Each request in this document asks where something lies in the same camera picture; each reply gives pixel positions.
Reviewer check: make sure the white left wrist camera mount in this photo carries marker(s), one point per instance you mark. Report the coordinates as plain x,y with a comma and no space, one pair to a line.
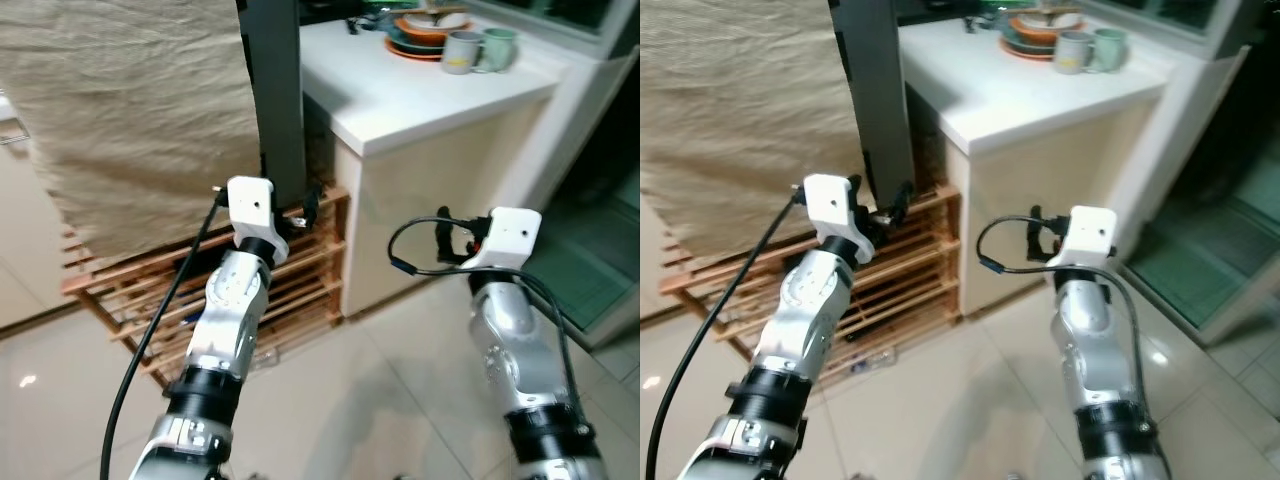
250,205
828,205

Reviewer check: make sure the orange bowl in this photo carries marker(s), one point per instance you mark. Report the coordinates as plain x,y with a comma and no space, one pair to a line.
432,24
1048,22

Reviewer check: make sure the green mug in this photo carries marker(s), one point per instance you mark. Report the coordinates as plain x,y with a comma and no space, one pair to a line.
1112,48
500,48

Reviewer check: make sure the grey mug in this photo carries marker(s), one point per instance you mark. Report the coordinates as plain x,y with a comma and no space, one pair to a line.
1073,55
462,55

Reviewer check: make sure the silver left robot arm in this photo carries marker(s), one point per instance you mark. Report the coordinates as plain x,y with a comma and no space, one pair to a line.
800,300
230,310

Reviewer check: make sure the wooden slatted rack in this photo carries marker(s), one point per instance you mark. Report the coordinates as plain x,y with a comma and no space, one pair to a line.
720,272
120,275

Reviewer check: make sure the white counter cabinet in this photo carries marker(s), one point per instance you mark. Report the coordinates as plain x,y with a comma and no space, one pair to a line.
420,110
1040,110

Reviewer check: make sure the beige wrinkled cloth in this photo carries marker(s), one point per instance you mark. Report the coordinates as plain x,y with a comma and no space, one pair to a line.
130,110
740,110

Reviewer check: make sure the grey window frame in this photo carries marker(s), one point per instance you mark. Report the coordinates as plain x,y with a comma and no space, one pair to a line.
590,30
1200,30

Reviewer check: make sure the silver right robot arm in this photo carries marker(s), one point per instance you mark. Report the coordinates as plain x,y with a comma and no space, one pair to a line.
1095,340
515,350

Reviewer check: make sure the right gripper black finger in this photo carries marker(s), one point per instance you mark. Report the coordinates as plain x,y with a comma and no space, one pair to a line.
446,213
1042,245
1035,213
456,245

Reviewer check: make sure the orange plate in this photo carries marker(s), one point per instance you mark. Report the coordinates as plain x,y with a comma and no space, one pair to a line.
1022,54
410,54

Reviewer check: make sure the small black object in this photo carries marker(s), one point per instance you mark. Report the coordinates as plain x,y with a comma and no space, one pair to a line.
975,25
354,25

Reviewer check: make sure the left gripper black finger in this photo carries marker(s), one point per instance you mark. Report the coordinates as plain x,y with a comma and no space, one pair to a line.
904,202
312,205

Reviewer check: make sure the teal plate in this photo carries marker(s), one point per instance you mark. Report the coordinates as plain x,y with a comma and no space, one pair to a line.
405,42
1015,42

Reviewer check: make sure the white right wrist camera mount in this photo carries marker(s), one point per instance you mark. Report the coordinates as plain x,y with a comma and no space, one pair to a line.
1090,235
510,235

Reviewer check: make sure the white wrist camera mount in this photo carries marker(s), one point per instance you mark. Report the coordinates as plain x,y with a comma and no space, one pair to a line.
510,235
1090,235
828,205
250,205

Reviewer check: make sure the glass sliding door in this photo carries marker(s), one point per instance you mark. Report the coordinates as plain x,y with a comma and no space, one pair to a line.
1220,250

